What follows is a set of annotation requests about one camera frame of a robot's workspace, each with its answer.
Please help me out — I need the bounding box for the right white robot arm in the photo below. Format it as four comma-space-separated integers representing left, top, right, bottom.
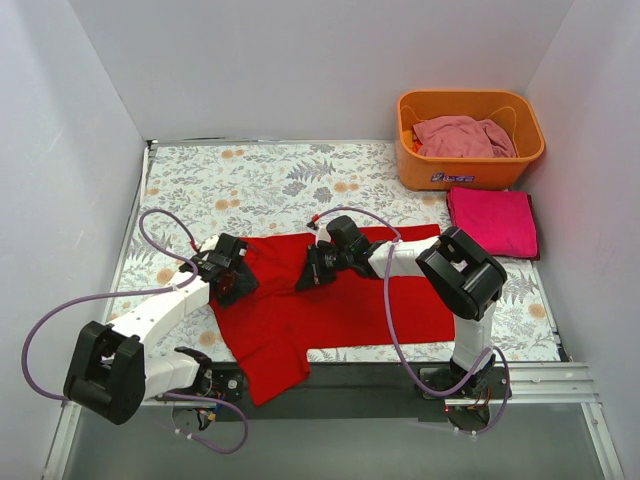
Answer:
295, 215, 506, 398

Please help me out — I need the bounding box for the orange plastic basket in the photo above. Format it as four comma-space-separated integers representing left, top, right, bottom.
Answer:
396, 90, 545, 190

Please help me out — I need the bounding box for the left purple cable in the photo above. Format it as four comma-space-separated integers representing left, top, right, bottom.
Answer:
22, 208, 250, 455

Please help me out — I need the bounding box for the pink crumpled t shirt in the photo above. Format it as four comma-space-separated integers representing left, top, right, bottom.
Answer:
413, 116, 517, 158

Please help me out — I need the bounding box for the folded magenta t shirt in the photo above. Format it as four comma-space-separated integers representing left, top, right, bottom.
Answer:
447, 187, 540, 260

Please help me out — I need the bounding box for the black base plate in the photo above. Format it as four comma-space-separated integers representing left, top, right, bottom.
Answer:
154, 360, 514, 425

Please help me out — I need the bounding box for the aluminium frame rail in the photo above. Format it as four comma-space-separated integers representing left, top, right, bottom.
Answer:
44, 362, 623, 479

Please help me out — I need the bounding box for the floral patterned table mat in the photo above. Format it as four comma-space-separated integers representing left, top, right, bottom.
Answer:
117, 142, 561, 363

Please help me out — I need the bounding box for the red t shirt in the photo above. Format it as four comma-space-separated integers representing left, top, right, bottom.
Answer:
209, 233, 454, 407

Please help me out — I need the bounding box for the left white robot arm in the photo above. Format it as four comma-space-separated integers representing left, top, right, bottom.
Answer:
63, 234, 259, 425

